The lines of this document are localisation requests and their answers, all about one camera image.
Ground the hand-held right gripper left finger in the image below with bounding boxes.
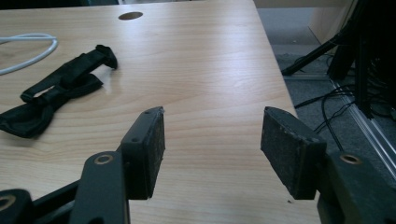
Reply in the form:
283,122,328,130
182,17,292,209
120,105,166,201

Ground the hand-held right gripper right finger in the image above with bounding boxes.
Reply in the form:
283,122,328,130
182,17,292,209
260,105,328,201

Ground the black bow tie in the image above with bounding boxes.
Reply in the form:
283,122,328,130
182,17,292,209
0,44,119,139

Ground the black stand leg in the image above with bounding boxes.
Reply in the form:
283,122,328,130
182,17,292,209
281,31,354,77

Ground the beige cabinet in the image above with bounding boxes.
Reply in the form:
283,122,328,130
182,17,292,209
253,0,357,45

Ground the black floor cable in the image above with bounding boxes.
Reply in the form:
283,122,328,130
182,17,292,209
313,90,358,153
293,83,357,110

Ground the aluminium floor rail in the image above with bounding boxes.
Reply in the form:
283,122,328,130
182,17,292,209
330,78,396,182

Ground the black equipment frame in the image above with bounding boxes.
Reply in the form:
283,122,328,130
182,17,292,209
326,0,396,119

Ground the white wire stand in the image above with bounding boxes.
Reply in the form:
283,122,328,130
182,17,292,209
0,33,60,77

